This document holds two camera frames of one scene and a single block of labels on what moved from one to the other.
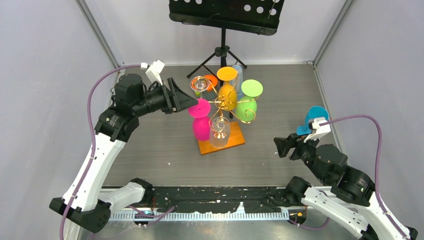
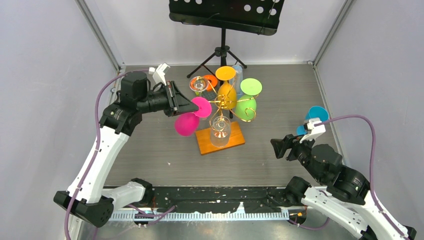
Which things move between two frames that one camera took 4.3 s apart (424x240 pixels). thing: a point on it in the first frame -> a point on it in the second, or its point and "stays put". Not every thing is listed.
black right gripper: x=283 y=144 stays put
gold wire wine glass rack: x=225 y=131 stays put
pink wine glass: x=201 y=123 -> x=187 y=124
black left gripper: x=181 y=100 stays put
